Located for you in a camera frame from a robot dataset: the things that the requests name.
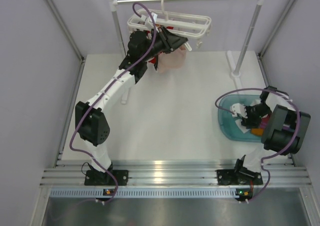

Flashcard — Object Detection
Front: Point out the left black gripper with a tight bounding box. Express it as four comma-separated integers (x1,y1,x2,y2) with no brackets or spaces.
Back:
140,25,187,62

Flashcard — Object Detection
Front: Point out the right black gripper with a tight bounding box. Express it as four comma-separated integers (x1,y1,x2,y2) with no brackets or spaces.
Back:
241,103,273,129

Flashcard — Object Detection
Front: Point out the white sock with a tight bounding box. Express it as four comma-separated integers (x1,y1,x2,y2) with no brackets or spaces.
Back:
235,119,250,134

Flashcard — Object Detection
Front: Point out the pink sock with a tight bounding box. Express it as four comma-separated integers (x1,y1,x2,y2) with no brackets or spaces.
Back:
156,47,187,73

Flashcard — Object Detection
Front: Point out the white plastic clip hanger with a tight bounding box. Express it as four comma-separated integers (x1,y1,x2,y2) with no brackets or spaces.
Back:
127,0,212,49

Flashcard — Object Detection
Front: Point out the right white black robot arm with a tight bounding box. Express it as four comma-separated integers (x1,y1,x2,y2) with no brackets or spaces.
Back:
214,86,311,185

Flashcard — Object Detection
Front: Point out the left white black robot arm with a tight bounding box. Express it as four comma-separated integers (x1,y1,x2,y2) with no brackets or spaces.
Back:
75,26,188,186

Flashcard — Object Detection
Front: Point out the orange purple sock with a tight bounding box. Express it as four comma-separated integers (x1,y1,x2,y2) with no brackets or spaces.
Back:
250,114,271,137

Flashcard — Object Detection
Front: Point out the red sock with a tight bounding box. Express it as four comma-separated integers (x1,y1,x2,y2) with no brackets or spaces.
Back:
149,26,173,70

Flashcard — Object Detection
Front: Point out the teal plastic basket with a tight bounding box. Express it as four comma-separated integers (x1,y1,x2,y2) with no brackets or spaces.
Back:
217,95,261,143

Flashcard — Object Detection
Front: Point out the white metal drying rack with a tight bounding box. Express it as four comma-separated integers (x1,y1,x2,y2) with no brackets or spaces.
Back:
105,0,270,104

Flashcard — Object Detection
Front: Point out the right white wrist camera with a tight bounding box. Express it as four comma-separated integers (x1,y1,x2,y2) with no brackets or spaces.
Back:
230,103,247,118

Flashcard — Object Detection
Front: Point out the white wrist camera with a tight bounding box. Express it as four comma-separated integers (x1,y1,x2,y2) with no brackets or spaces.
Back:
140,12,158,28
230,103,247,118

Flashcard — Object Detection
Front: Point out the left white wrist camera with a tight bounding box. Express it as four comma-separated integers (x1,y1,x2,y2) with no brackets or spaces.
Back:
140,12,158,28

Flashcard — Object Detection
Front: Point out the aluminium mounting rail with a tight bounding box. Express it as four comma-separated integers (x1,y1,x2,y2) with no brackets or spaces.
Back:
40,158,312,187

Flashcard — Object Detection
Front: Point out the perforated cable duct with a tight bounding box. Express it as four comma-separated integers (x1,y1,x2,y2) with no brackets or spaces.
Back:
50,188,253,198

